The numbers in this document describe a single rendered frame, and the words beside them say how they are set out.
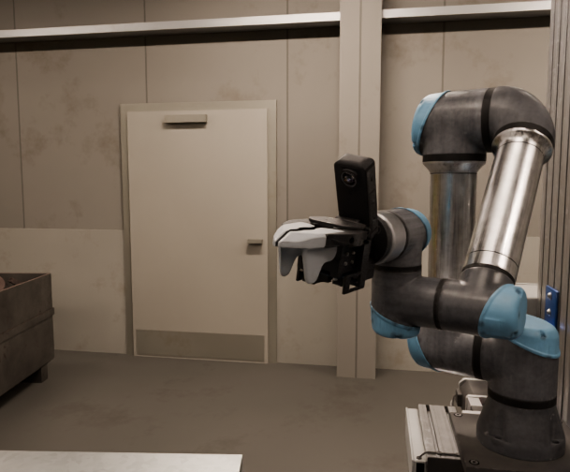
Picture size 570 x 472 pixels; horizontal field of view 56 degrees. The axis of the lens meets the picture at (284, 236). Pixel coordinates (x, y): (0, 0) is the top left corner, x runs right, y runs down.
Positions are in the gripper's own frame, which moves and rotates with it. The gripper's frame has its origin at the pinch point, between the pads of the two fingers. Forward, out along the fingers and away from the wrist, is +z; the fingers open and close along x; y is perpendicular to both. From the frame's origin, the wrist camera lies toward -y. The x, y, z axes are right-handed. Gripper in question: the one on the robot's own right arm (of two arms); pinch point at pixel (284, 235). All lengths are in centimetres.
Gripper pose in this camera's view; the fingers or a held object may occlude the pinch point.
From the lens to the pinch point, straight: 57.5
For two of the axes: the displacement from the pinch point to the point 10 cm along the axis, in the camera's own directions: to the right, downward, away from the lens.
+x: -8.0, -1.9, 5.6
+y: -1.1, 9.8, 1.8
